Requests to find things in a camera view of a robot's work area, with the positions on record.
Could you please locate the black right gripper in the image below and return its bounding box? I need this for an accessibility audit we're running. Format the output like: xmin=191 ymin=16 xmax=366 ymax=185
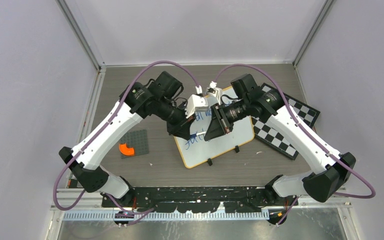
xmin=204 ymin=98 xmax=249 ymax=142

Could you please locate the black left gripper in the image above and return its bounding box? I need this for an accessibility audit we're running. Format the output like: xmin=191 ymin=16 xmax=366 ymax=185
xmin=156 ymin=97 xmax=197 ymax=140

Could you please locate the white blue whiteboard marker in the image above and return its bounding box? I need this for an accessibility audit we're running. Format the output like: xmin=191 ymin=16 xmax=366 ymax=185
xmin=195 ymin=131 xmax=206 ymax=136

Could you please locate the yellow framed whiteboard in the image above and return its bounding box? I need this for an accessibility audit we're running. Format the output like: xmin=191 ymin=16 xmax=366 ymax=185
xmin=174 ymin=86 xmax=255 ymax=169

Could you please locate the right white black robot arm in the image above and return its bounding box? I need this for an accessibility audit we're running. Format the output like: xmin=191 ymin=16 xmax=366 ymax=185
xmin=204 ymin=74 xmax=356 ymax=205

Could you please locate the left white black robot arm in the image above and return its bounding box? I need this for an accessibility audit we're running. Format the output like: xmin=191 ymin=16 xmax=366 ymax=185
xmin=58 ymin=71 xmax=195 ymax=207

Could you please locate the black whiteboard stand clip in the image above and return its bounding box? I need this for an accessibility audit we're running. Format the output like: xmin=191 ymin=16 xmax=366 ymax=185
xmin=234 ymin=145 xmax=240 ymax=153

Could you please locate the black white chessboard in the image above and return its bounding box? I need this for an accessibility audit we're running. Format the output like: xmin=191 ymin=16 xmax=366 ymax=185
xmin=250 ymin=83 xmax=321 ymax=161

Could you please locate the grey lego baseplate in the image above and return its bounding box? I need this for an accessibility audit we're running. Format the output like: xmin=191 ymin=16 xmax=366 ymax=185
xmin=118 ymin=129 xmax=150 ymax=159

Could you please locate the orange curved block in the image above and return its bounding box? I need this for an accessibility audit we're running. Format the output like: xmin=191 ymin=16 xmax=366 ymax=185
xmin=118 ymin=143 xmax=135 ymax=157

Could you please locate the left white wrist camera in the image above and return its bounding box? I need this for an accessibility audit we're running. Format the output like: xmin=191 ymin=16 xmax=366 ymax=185
xmin=185 ymin=85 xmax=209 ymax=118

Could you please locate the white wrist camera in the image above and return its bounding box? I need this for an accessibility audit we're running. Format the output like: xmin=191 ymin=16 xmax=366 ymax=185
xmin=185 ymin=85 xmax=209 ymax=118
xmin=206 ymin=81 xmax=223 ymax=104

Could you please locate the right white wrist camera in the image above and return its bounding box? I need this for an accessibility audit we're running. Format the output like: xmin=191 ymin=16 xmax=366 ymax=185
xmin=206 ymin=81 xmax=223 ymax=104

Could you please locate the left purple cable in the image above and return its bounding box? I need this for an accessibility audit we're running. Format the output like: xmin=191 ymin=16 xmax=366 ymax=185
xmin=52 ymin=60 xmax=203 ymax=227

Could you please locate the purple cable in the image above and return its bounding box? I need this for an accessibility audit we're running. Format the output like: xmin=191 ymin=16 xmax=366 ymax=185
xmin=213 ymin=63 xmax=377 ymax=226
xmin=52 ymin=60 xmax=203 ymax=227

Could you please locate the aluminium frame rail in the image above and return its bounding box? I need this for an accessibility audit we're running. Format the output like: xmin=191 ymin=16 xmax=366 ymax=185
xmin=56 ymin=188 xmax=352 ymax=224

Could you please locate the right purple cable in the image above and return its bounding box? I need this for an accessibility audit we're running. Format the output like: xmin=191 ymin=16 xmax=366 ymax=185
xmin=213 ymin=63 xmax=377 ymax=226

